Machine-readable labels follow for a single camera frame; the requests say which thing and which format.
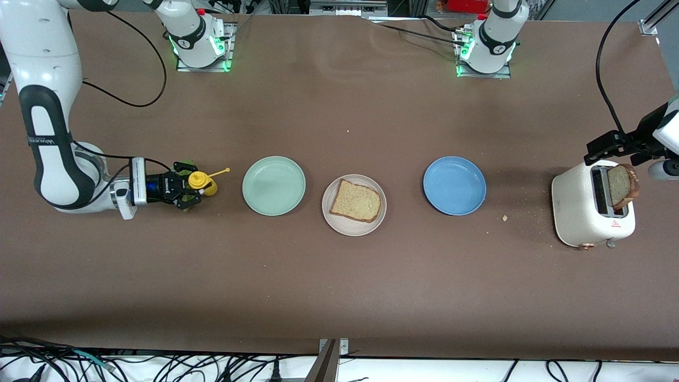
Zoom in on grey metal box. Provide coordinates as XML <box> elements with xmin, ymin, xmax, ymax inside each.
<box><xmin>309</xmin><ymin>0</ymin><xmax>389</xmax><ymax>18</ymax></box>

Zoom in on blue plate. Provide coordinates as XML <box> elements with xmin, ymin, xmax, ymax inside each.
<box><xmin>423</xmin><ymin>156</ymin><xmax>487</xmax><ymax>216</ymax></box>

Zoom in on beige plate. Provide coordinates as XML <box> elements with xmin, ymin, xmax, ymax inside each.
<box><xmin>321</xmin><ymin>174</ymin><xmax>387</xmax><ymax>237</ymax></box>

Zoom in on black base cable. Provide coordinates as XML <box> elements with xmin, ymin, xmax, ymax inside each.
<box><xmin>366</xmin><ymin>15</ymin><xmax>462</xmax><ymax>47</ymax></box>

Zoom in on mint green plate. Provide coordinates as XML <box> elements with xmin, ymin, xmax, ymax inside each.
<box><xmin>242</xmin><ymin>155</ymin><xmax>307</xmax><ymax>216</ymax></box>

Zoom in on cream two-slot toaster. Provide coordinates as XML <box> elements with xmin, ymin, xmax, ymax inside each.
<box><xmin>551</xmin><ymin>160</ymin><xmax>636</xmax><ymax>250</ymax></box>

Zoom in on toasted bread slice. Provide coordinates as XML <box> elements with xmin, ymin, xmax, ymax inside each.
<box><xmin>329</xmin><ymin>179</ymin><xmax>382</xmax><ymax>223</ymax></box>
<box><xmin>607</xmin><ymin>163</ymin><xmax>640</xmax><ymax>210</ymax></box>

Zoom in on red box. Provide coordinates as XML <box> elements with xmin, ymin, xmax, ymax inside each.
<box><xmin>446</xmin><ymin>0</ymin><xmax>490</xmax><ymax>14</ymax></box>

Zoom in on tangled black cables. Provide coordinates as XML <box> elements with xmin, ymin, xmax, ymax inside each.
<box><xmin>0</xmin><ymin>334</ymin><xmax>319</xmax><ymax>382</ymax></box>

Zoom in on teal cable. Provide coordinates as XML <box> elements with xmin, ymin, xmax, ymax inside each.
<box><xmin>73</xmin><ymin>349</ymin><xmax>116</xmax><ymax>370</ymax></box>

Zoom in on aluminium table bracket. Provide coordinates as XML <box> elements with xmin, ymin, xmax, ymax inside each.
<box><xmin>304</xmin><ymin>338</ymin><xmax>350</xmax><ymax>382</ymax></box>

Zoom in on green lettuce leaf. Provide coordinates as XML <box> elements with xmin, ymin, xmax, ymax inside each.
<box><xmin>178</xmin><ymin>159</ymin><xmax>213</xmax><ymax>212</ymax></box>

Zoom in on yellow squeeze bottle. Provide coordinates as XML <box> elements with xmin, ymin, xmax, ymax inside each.
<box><xmin>188</xmin><ymin>168</ymin><xmax>231</xmax><ymax>197</ymax></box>

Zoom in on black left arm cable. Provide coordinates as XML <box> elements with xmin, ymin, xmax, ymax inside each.
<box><xmin>595</xmin><ymin>0</ymin><xmax>642</xmax><ymax>136</ymax></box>

